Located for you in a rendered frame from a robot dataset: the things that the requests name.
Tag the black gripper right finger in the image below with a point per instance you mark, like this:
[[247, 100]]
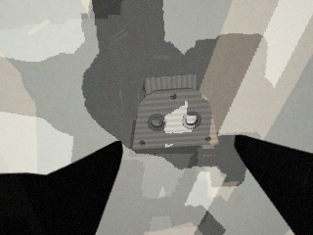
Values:
[[285, 175]]

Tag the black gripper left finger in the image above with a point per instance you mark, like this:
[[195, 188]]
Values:
[[70, 200]]

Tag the grey metal plate with two round holes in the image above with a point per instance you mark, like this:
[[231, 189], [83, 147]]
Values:
[[174, 131]]

